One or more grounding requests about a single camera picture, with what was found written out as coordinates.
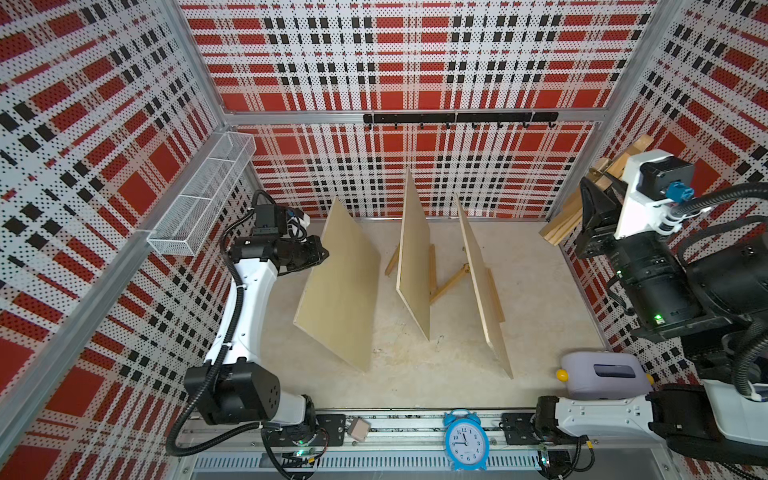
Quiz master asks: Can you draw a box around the blue alarm clock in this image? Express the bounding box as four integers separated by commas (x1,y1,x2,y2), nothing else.
443,409,490,471

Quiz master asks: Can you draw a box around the wooden board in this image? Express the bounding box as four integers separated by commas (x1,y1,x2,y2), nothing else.
293,199,381,372
454,195,514,379
395,170,431,340

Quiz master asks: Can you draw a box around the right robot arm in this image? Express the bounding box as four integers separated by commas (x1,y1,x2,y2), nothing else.
534,180,767,475

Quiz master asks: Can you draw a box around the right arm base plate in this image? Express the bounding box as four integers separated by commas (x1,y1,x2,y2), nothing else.
499,411,540,446

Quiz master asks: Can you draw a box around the small brown square block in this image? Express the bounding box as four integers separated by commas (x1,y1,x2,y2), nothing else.
346,417,371,442

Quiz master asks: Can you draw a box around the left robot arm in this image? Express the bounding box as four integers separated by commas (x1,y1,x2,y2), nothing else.
165,190,329,457

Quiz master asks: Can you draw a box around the lavender toaster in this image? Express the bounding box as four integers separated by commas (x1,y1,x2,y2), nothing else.
556,351,652,400

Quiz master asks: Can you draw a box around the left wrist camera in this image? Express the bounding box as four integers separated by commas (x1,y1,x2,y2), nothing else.
251,204,310,241

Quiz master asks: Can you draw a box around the white wire mesh basket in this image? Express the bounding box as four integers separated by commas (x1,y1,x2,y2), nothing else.
148,132,255,257

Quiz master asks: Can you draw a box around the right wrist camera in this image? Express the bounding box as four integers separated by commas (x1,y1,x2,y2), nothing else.
614,150,695,240

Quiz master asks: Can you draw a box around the right wooden easel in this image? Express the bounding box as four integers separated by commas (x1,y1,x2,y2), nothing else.
486,267,506,323

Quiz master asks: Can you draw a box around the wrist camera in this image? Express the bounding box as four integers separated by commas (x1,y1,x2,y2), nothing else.
251,204,310,241
614,150,695,240

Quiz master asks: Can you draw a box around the black hook rail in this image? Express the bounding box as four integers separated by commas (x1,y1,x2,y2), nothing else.
363,111,560,126

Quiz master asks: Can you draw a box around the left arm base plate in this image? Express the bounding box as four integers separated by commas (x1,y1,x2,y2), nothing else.
264,412,346,447

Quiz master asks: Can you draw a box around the small wooden easel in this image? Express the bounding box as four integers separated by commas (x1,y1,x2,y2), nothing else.
539,135,654,245

